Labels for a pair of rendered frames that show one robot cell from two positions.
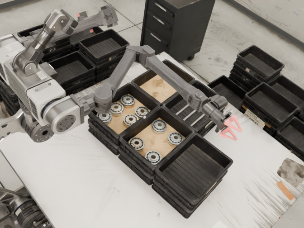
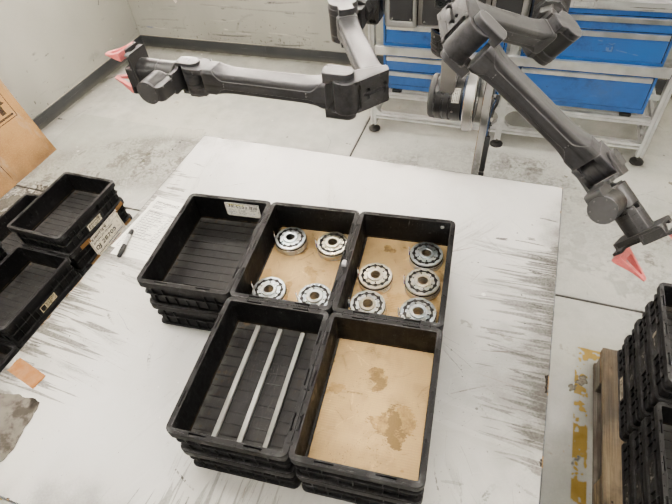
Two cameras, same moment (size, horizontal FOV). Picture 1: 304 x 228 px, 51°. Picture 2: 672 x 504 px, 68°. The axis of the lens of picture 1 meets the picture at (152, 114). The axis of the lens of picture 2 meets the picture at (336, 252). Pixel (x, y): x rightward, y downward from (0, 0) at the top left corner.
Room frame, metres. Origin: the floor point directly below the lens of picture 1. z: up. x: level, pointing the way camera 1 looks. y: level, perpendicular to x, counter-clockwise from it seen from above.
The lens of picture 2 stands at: (2.26, -0.23, 2.03)
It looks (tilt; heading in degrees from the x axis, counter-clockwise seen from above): 47 degrees down; 165
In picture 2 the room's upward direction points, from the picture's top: 7 degrees counter-clockwise
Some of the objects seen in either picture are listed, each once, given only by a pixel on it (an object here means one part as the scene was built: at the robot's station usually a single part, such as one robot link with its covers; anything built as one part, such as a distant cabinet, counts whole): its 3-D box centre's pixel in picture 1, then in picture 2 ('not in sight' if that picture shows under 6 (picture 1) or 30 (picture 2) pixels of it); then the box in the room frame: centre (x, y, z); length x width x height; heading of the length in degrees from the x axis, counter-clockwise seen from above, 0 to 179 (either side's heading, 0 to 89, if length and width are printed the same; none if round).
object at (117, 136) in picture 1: (124, 108); (397, 265); (1.40, 0.19, 0.92); 0.40 x 0.30 x 0.02; 146
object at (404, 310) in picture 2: (127, 99); (418, 312); (1.54, 0.19, 0.86); 0.10 x 0.10 x 0.01
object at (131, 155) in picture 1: (156, 140); (301, 263); (1.23, -0.06, 0.87); 0.40 x 0.30 x 0.11; 146
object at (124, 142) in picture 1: (158, 135); (298, 252); (1.23, -0.06, 0.92); 0.40 x 0.30 x 0.02; 146
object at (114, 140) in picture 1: (123, 113); (397, 276); (1.40, 0.19, 0.87); 0.40 x 0.30 x 0.11; 146
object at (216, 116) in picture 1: (219, 118); (149, 70); (0.99, -0.30, 1.45); 0.07 x 0.07 x 0.10; 49
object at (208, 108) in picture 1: (210, 109); (168, 73); (1.03, -0.26, 1.45); 0.07 x 0.07 x 0.06; 49
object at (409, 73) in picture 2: not in sight; (442, 50); (-0.26, 1.25, 0.60); 0.72 x 0.03 x 0.56; 51
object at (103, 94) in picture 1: (124, 76); (346, 51); (1.13, 0.17, 1.45); 0.45 x 0.14 x 0.10; 170
